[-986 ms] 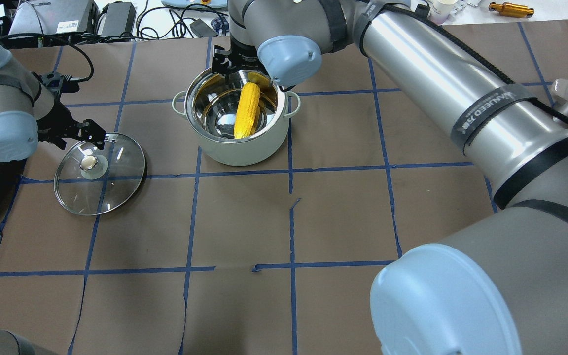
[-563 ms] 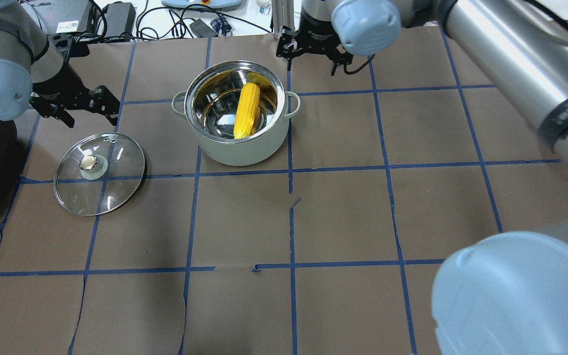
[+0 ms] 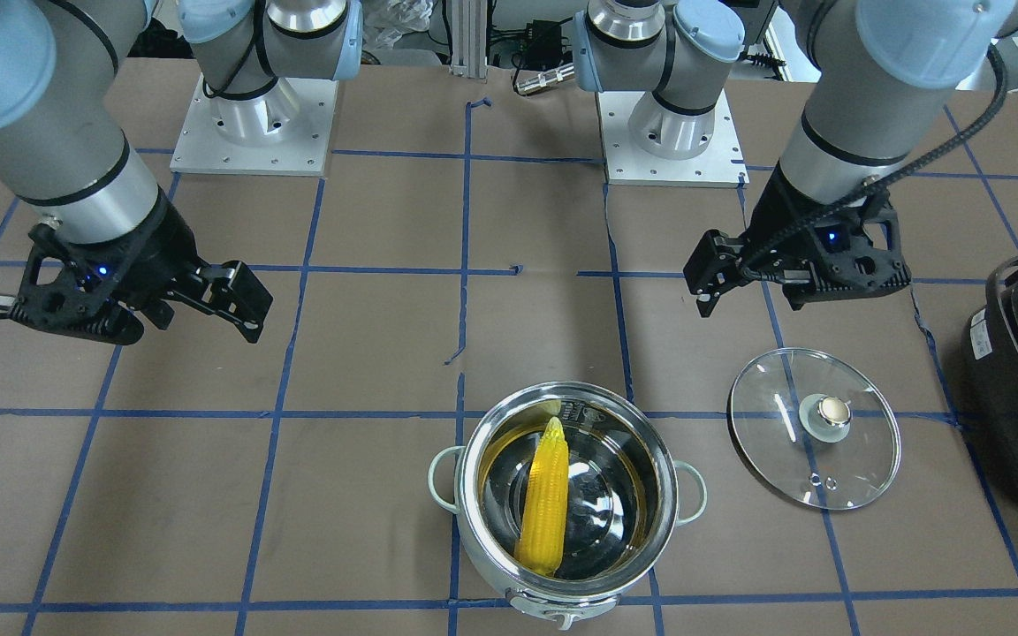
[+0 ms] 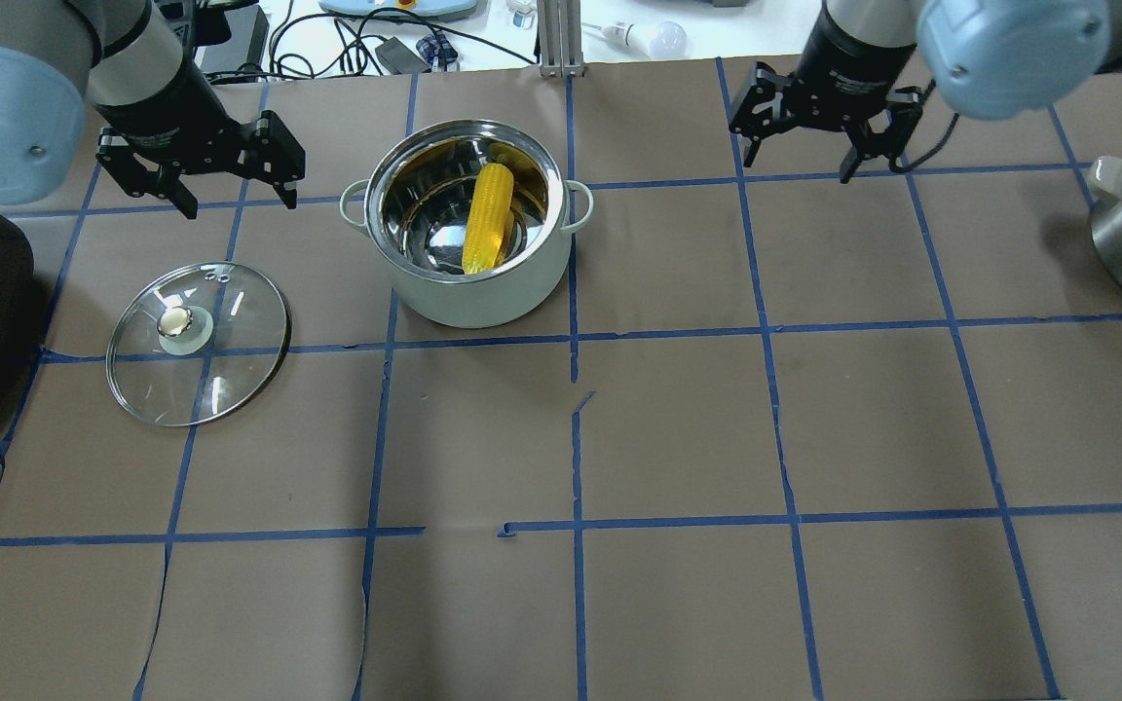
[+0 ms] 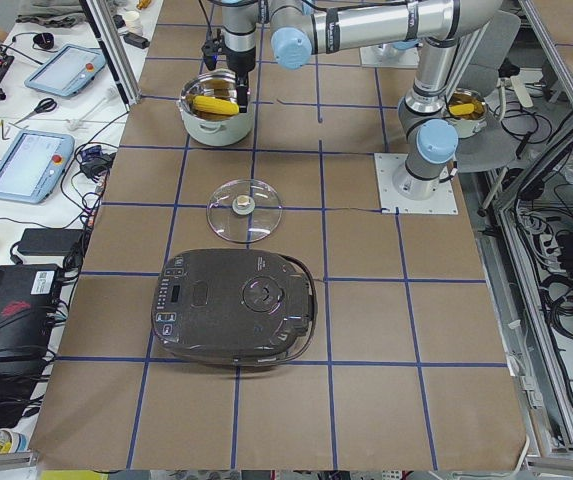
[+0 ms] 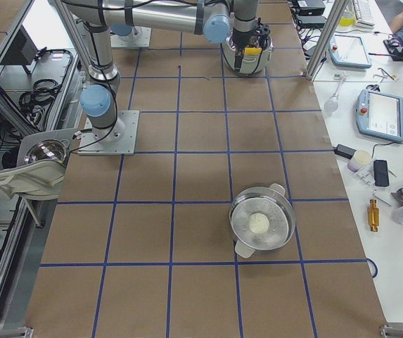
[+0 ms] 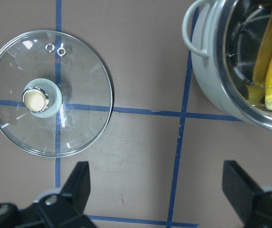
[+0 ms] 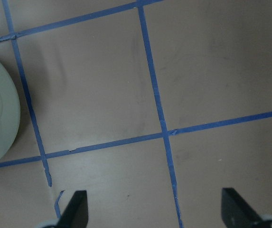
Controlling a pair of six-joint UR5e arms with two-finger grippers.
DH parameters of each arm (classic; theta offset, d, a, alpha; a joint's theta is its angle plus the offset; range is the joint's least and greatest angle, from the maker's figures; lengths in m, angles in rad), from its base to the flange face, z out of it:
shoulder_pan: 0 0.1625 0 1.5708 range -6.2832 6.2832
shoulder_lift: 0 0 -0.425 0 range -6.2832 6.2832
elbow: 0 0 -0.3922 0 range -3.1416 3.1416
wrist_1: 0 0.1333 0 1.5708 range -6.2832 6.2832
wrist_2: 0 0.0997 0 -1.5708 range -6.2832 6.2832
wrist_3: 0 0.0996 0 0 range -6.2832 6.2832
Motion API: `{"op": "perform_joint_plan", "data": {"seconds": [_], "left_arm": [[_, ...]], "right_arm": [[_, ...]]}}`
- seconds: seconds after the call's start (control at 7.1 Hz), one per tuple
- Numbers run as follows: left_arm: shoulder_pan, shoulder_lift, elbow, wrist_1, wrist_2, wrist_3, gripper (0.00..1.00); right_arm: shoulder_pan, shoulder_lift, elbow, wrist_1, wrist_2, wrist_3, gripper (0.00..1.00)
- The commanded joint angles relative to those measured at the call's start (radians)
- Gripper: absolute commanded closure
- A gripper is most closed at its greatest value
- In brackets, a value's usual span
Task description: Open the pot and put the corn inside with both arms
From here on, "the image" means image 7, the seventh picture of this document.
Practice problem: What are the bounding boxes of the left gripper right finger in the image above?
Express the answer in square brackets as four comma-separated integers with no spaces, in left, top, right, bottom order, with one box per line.
[222,160,272,228]

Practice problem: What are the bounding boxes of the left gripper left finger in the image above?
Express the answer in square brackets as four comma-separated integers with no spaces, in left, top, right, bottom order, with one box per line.
[0,161,95,228]

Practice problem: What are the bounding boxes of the glass pot lid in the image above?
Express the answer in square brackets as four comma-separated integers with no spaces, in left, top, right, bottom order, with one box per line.
[0,30,113,158]

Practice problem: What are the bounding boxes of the pale green cooking pot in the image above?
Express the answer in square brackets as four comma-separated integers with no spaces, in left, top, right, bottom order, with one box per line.
[182,0,272,130]

